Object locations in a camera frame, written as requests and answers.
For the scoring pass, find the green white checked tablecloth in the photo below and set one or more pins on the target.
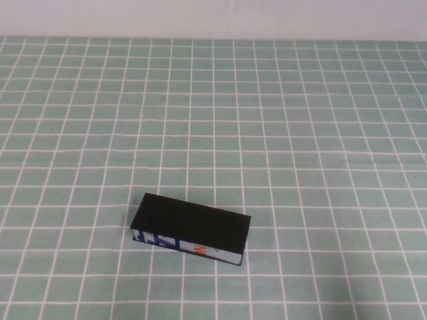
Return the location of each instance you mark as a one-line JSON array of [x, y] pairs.
[[233, 100]]

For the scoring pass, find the black printed glasses case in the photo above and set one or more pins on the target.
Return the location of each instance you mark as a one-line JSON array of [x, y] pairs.
[[190, 220]]

